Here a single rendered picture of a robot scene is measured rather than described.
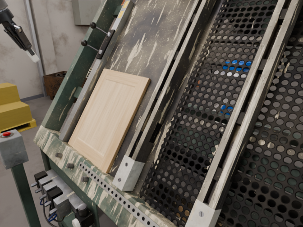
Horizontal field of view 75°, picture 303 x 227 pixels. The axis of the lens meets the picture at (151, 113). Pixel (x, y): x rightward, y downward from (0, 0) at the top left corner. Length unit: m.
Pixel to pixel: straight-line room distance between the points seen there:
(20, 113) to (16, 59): 1.75
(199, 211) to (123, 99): 0.62
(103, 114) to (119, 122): 0.14
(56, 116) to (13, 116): 2.21
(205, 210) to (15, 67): 4.83
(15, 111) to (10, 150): 2.28
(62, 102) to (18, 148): 0.38
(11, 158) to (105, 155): 0.62
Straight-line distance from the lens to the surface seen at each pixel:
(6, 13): 1.08
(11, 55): 5.09
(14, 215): 2.27
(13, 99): 3.98
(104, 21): 1.57
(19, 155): 1.42
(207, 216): 0.66
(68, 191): 1.16
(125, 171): 0.82
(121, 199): 0.85
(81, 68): 1.48
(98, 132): 1.07
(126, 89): 1.03
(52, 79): 4.89
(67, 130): 1.25
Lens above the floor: 1.49
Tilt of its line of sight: 23 degrees down
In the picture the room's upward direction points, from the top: 1 degrees clockwise
